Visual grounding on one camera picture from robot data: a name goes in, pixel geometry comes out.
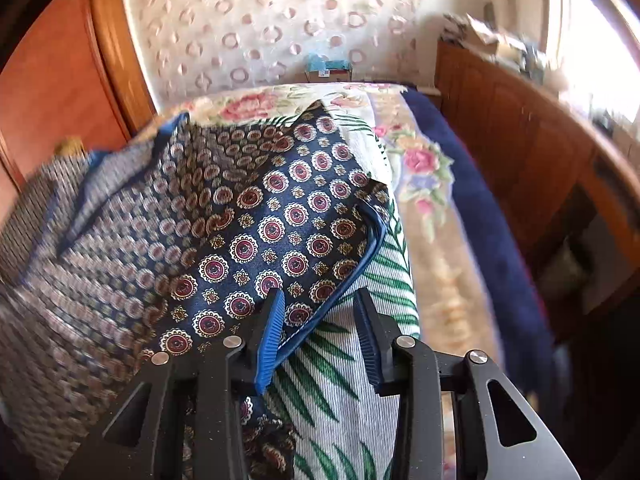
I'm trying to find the navy blue blanket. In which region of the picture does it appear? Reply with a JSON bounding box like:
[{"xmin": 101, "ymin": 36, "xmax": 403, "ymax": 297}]
[{"xmin": 400, "ymin": 86, "xmax": 563, "ymax": 401}]

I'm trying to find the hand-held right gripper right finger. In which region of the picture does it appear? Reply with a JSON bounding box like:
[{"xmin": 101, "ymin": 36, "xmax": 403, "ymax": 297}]
[{"xmin": 352, "ymin": 287, "xmax": 583, "ymax": 480}]

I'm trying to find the navy medallion print garment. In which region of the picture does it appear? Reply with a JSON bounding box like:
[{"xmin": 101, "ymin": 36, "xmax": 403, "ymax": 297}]
[{"xmin": 0, "ymin": 102, "xmax": 395, "ymax": 480}]

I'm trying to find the open cardboard box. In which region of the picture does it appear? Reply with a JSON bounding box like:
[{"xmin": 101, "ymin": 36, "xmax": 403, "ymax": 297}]
[{"xmin": 442, "ymin": 10, "xmax": 528, "ymax": 58}]

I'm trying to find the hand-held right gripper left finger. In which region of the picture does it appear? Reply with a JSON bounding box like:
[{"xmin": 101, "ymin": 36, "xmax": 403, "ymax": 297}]
[{"xmin": 60, "ymin": 287, "xmax": 287, "ymax": 480}]

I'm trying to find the floral blanket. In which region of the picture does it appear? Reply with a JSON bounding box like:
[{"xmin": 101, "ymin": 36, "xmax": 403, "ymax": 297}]
[{"xmin": 165, "ymin": 81, "xmax": 503, "ymax": 366}]

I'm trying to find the window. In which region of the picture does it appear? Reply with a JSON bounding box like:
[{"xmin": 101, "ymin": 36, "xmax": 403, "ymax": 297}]
[{"xmin": 544, "ymin": 0, "xmax": 640, "ymax": 128}]

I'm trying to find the wooden headboard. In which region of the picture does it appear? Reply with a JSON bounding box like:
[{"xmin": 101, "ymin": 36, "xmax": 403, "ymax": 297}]
[{"xmin": 0, "ymin": 0, "xmax": 157, "ymax": 201}]

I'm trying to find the wooden cabinet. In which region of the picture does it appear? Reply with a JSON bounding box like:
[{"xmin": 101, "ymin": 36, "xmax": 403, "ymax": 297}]
[{"xmin": 432, "ymin": 39, "xmax": 640, "ymax": 343}]

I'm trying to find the small cardboard box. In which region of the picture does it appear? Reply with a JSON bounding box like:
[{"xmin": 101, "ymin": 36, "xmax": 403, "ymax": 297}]
[{"xmin": 304, "ymin": 51, "xmax": 354, "ymax": 84}]

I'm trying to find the sheer circle pattern curtain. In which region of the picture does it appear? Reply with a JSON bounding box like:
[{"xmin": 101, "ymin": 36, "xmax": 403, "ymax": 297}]
[{"xmin": 119, "ymin": 0, "xmax": 503, "ymax": 105}]

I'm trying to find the white green leaf print sheet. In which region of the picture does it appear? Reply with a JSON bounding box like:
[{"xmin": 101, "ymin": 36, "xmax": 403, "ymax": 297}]
[{"xmin": 265, "ymin": 102, "xmax": 423, "ymax": 480}]

